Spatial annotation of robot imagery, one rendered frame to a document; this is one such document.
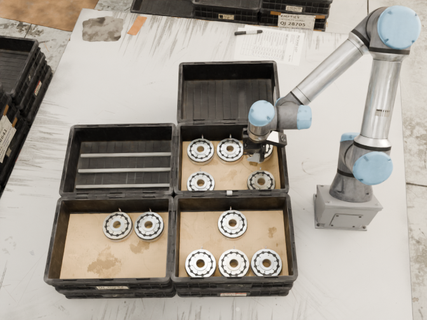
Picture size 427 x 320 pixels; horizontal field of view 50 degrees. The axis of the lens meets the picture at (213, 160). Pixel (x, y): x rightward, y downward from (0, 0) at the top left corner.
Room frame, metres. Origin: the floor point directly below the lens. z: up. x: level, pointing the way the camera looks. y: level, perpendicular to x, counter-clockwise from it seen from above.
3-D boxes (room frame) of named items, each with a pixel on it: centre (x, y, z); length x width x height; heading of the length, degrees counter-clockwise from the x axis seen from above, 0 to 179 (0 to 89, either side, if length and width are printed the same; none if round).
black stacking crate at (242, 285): (0.52, -0.05, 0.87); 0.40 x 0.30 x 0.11; 88
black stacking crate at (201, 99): (1.12, -0.07, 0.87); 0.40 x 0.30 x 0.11; 88
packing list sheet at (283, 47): (1.57, -0.30, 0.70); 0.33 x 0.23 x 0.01; 79
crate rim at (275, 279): (0.52, -0.05, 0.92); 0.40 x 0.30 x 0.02; 88
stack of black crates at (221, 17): (2.24, -0.14, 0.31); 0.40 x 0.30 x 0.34; 79
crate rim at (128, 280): (0.54, 0.35, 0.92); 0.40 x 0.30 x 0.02; 88
